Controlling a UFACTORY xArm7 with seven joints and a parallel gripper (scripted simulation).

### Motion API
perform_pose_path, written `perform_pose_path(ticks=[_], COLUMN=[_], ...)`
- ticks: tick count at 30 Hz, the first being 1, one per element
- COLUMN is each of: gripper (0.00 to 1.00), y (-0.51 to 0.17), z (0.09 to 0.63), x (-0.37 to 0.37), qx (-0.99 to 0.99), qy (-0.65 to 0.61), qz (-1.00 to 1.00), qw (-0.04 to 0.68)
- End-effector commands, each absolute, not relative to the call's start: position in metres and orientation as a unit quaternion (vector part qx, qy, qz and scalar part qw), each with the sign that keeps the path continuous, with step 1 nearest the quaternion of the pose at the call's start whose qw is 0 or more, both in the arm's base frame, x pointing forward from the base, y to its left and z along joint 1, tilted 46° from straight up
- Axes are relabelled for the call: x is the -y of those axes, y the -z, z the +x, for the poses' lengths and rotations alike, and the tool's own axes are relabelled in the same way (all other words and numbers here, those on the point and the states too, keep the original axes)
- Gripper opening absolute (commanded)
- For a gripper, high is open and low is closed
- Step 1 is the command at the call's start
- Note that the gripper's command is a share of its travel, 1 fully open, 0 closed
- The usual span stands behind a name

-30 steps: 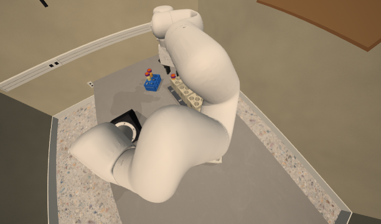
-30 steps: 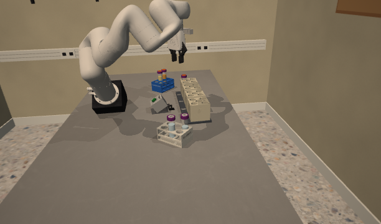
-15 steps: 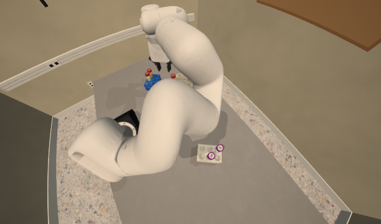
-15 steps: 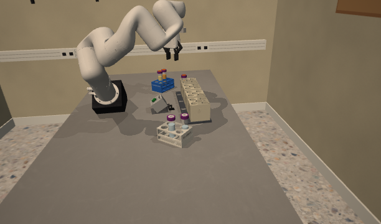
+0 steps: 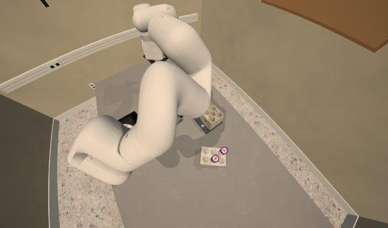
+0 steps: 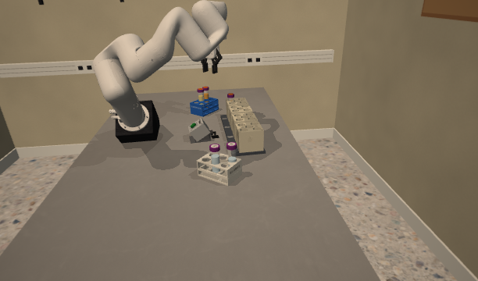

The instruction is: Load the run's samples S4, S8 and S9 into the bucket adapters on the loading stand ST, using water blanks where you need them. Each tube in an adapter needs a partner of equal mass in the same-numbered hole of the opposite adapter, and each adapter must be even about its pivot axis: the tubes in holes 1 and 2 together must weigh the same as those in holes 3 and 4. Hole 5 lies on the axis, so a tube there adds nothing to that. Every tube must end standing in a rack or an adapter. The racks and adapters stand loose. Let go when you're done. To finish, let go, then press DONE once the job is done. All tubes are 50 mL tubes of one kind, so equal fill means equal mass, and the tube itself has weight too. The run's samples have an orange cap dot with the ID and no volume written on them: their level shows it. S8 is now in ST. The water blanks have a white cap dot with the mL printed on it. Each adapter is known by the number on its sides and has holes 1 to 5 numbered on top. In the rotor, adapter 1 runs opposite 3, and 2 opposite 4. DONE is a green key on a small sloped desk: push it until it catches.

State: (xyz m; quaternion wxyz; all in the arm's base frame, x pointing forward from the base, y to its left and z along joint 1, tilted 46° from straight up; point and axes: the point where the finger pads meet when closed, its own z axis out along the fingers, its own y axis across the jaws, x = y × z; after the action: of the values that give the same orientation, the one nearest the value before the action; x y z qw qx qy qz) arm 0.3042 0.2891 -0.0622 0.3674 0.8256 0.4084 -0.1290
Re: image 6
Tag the beige bucket adapter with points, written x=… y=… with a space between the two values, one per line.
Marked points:
x=242 y=118
x=249 y=137
x=234 y=109
x=236 y=101

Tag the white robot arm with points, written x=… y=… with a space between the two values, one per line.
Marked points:
x=198 y=36

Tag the beige tube rack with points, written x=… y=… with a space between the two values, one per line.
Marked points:
x=226 y=175

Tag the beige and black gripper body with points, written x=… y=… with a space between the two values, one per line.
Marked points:
x=212 y=55

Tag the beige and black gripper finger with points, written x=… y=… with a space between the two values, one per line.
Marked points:
x=216 y=61
x=205 y=65

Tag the blue tube rack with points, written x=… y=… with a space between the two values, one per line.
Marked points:
x=197 y=109

